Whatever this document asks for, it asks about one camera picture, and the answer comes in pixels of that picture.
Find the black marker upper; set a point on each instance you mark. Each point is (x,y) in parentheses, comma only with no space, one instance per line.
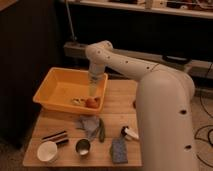
(54,135)

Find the white handled brush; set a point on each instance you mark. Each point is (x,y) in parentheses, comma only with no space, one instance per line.
(129,133)

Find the orange plastic bin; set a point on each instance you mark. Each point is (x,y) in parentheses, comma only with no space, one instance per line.
(61,85)

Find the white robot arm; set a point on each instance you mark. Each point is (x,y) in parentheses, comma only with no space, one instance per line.
(163,107)

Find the orange tomato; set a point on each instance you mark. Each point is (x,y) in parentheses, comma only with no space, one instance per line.
(92,102)

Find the black marker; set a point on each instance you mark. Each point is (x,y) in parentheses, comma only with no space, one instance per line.
(61,142)
(54,135)

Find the small metal cup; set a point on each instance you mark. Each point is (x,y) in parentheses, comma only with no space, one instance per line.
(83,147)

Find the green pea pod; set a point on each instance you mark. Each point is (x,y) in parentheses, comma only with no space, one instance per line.
(101,131)

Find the wooden shelf rail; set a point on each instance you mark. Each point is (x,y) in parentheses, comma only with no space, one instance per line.
(195,68)

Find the gray crumpled cloth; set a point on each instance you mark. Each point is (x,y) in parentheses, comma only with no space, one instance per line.
(90,124)

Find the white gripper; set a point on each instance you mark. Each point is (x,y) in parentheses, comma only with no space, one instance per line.
(93,84)

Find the white bowl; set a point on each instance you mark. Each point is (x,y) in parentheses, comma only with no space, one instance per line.
(47,151)

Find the black marker lower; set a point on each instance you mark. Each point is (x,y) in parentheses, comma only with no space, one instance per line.
(61,142)

